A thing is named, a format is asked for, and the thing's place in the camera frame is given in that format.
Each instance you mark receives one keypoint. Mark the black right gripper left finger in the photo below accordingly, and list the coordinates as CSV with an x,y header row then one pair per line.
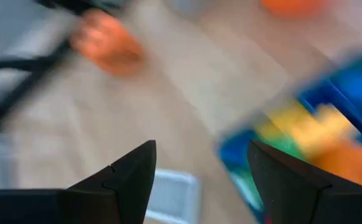
x,y
106,199

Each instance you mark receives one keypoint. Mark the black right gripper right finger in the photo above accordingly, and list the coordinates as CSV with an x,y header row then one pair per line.
x,y
308,199

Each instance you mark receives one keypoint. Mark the large blue peg block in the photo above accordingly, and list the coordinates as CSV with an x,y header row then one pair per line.
x,y
355,93

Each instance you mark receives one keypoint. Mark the orange foam die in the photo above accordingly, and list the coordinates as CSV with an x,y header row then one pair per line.
x,y
109,43

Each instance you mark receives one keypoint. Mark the white card box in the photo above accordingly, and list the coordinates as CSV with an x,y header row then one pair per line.
x,y
174,196

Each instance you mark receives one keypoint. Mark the teal plastic bin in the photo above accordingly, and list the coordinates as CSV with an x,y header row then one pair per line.
x,y
234,152

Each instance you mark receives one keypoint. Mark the orange pumpkin bucket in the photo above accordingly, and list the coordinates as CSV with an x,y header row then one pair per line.
x,y
293,6

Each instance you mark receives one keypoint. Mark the black aluminium table frame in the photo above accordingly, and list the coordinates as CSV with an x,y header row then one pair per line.
x,y
19,84

